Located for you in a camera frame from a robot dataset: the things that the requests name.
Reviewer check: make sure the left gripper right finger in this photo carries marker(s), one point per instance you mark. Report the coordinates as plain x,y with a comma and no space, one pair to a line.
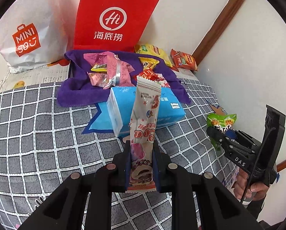
199,201

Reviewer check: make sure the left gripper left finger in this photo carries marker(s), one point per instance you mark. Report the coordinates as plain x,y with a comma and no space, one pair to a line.
84,201

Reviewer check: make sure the green snack packet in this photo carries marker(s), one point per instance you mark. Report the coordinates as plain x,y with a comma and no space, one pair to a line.
222,123

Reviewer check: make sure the long white cake packet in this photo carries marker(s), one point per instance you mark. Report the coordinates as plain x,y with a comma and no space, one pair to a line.
142,134

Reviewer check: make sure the white red candy packet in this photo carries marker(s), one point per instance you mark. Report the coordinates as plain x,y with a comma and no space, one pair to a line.
162,81

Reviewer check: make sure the pink yellow snack packet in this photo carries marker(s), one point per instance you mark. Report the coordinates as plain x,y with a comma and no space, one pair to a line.
118,71

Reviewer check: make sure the red gold snack packet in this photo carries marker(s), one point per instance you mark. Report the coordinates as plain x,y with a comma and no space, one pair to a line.
148,74

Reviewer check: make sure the small yellow snack packet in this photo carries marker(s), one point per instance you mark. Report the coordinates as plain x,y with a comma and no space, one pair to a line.
148,63

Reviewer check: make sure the light pink snack packet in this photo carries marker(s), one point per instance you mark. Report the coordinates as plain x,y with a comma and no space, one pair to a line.
98,79

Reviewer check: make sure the right hand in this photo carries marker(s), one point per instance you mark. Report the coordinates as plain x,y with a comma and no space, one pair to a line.
256,191

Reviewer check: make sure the grey checkered blanket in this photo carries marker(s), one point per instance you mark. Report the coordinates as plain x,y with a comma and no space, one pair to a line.
41,144

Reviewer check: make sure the blue tissue pack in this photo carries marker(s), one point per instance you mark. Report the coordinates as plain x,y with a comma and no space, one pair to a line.
117,109

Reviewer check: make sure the purple towel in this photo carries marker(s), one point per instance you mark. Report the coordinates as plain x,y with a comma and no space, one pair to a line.
78,91

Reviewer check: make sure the orange cracker packet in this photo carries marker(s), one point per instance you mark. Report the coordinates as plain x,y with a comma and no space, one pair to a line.
183,60

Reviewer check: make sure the white fruit print sheet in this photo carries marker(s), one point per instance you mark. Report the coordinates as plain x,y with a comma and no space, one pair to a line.
40,75

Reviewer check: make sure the yellow chips bag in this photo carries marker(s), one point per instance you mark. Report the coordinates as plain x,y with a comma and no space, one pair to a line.
149,49

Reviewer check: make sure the white Miniso plastic bag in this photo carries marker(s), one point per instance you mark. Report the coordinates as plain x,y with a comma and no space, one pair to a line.
32,34

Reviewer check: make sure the red Haidilao paper bag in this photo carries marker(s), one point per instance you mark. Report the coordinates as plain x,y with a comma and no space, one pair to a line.
111,24

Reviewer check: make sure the brown wooden door frame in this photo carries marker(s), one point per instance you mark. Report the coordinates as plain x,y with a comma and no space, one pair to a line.
217,29

